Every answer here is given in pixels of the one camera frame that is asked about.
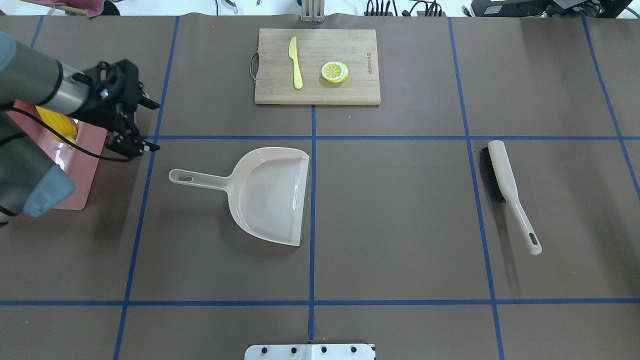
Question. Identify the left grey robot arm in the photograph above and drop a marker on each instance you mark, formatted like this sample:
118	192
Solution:
31	182

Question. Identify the white brush with black bristles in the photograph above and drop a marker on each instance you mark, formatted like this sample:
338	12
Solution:
503	187

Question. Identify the yellow toy corn cob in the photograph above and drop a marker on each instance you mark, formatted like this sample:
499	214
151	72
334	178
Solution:
66	127

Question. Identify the yellow plastic knife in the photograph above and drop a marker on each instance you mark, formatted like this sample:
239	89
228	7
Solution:
296	70

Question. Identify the yellow lemon slices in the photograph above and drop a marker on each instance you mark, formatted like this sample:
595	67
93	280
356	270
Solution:
334	72

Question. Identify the bamboo cutting board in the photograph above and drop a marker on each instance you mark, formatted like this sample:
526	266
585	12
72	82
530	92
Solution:
272	69

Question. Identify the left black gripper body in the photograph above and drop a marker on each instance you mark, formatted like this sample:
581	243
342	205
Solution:
98	111

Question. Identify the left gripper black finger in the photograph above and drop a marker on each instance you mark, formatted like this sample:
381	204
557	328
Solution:
144	100
129	144

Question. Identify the beige plastic dustpan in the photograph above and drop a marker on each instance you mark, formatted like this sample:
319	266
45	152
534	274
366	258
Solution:
266	192

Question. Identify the pink plastic bin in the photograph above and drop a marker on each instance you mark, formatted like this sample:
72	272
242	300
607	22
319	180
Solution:
80	167

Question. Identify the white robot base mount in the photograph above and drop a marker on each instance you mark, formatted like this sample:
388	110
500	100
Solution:
331	351

